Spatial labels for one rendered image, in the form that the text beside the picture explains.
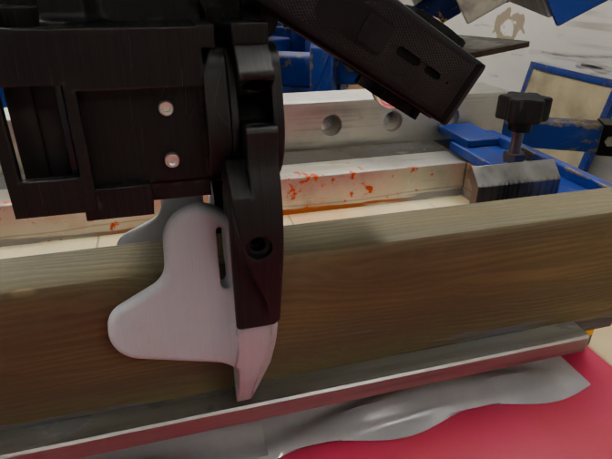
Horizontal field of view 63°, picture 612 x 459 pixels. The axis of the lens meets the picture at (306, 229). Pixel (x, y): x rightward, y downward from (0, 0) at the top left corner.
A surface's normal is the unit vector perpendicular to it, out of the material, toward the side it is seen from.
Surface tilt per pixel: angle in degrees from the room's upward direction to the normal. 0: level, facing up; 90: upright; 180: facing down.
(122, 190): 90
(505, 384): 42
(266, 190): 72
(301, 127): 90
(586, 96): 80
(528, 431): 0
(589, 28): 90
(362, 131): 90
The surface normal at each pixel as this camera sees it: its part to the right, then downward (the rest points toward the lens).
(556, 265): 0.27, 0.45
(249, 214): 0.27, 0.25
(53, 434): 0.01, -0.88
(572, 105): -0.95, -0.04
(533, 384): 0.14, -0.48
